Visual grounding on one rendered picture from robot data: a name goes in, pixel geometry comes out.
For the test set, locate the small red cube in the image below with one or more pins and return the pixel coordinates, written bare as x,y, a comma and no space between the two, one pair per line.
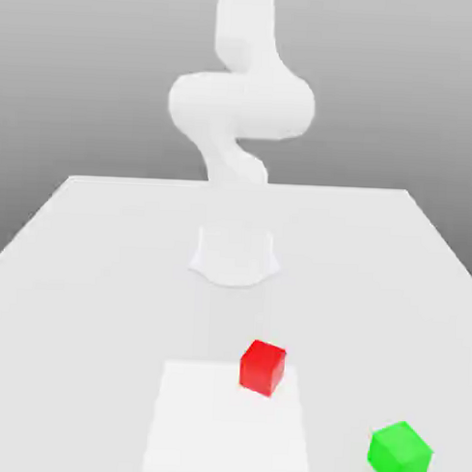
261,370

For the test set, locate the small green cube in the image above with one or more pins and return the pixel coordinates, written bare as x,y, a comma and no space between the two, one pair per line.
398,457

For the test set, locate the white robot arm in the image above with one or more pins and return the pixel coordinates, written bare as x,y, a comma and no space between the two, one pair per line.
241,105

